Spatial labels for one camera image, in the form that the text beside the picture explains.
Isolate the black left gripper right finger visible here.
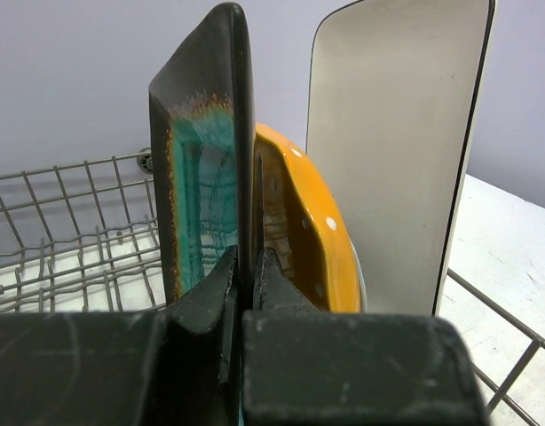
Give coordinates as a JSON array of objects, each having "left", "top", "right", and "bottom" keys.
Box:
[{"left": 241, "top": 248, "right": 489, "bottom": 425}]

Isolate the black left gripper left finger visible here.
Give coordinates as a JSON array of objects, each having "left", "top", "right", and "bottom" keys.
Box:
[{"left": 0, "top": 247, "right": 238, "bottom": 425}]

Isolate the yellow polka dot plate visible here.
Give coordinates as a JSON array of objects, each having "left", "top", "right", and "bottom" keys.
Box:
[{"left": 255, "top": 123, "right": 361, "bottom": 313}]

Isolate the green square glazed plate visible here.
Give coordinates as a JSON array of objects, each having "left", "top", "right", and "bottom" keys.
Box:
[{"left": 148, "top": 3, "right": 256, "bottom": 425}]

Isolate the white rectangular plate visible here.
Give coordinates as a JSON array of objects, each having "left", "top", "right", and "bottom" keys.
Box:
[{"left": 306, "top": 1, "right": 495, "bottom": 315}]

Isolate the grey wire dish rack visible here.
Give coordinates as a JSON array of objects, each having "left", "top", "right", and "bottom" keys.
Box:
[{"left": 0, "top": 154, "right": 545, "bottom": 425}]

